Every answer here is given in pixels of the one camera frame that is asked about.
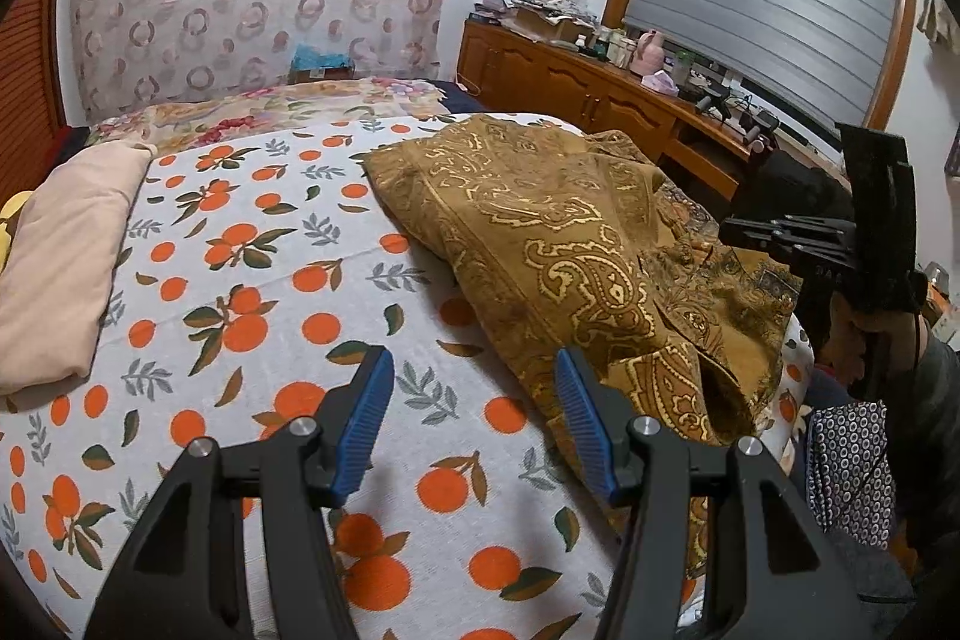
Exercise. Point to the folded pink cloth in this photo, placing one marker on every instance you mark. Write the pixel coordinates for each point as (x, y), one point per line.
(67, 265)

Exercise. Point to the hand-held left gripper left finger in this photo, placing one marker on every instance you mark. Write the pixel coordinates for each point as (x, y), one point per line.
(367, 415)

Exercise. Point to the yellow cloth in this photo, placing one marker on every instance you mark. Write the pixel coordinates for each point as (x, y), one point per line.
(11, 227)

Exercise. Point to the wooden dresser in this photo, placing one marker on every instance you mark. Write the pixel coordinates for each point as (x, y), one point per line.
(570, 89)

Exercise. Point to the black device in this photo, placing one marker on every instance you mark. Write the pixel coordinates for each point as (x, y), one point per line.
(731, 111)

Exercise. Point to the row of small bottles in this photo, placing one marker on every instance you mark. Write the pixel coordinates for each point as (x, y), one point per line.
(607, 48)

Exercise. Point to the dark polka dot cloth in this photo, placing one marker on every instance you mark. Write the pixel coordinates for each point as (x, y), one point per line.
(851, 467)

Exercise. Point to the cardboard box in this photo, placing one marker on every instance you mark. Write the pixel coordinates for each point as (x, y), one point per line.
(551, 25)

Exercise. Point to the person's right hand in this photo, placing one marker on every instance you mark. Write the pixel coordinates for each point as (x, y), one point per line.
(846, 340)

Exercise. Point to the lavender pouch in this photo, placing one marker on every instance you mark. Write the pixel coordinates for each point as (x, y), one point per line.
(661, 84)

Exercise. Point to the golden brown patterned shirt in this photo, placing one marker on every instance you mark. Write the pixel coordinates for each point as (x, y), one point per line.
(562, 250)

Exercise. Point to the blue box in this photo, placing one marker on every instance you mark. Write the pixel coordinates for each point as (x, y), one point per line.
(321, 61)

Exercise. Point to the black bag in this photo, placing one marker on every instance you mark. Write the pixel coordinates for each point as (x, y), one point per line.
(802, 186)

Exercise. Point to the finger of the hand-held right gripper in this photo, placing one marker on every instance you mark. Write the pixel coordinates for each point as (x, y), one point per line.
(780, 225)
(780, 246)

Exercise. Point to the navy blue blanket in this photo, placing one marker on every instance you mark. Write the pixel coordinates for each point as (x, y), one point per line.
(461, 94)

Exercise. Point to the peach floral blanket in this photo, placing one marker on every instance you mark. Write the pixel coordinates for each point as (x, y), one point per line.
(247, 111)

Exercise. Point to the person's right forearm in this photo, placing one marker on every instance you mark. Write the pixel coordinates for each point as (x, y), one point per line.
(937, 400)

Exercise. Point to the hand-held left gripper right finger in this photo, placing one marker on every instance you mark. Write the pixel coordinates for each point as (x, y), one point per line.
(581, 430)

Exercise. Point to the wooden louvered wardrobe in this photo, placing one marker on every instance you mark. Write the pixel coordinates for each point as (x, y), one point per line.
(30, 85)

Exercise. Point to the white orange print bed sheet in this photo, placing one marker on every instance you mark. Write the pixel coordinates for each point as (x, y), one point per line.
(262, 310)

